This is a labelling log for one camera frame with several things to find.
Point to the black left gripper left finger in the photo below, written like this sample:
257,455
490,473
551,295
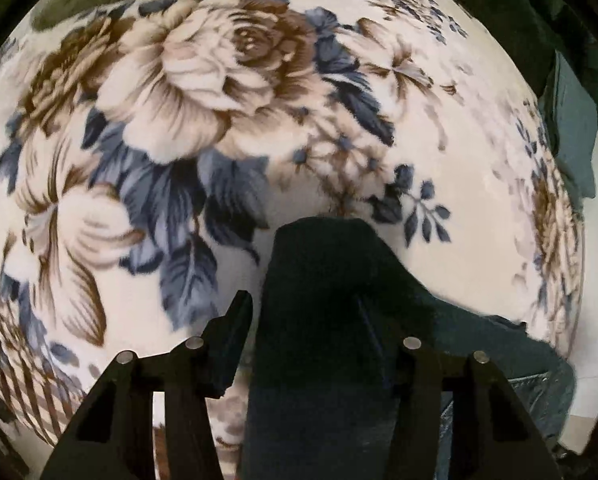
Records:
111,434

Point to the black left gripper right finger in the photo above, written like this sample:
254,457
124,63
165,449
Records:
476,397

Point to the dark blue denim jeans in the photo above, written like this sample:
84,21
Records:
317,406

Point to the floral bed blanket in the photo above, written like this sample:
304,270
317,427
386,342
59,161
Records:
150,150

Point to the folded light blue jeans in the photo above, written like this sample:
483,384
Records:
571,127

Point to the dark green velvet robe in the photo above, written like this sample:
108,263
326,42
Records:
533,32

